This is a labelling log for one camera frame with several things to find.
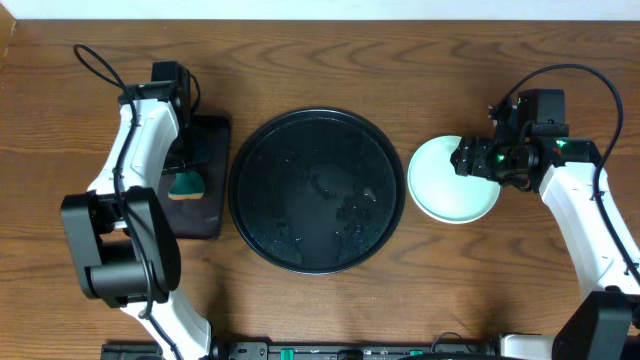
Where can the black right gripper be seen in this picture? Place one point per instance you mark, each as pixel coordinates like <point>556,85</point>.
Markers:
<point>471,159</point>

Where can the green yellow sponge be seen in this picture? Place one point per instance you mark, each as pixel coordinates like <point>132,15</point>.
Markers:
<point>187,185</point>

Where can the black round tray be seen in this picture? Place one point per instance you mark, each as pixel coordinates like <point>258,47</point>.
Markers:
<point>317,190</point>

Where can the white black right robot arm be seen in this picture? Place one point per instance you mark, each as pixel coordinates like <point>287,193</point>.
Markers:
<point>565,173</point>

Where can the black rectangular tray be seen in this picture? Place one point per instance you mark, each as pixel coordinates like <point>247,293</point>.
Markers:
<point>200,218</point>

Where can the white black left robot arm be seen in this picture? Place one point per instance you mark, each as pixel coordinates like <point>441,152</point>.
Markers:
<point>123,249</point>

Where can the light green plate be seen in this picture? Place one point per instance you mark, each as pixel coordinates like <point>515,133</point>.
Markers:
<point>439,192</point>

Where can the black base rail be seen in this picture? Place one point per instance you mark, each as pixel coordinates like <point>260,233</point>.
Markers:
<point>264,351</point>

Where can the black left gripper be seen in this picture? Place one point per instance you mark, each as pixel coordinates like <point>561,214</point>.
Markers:
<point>185,163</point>

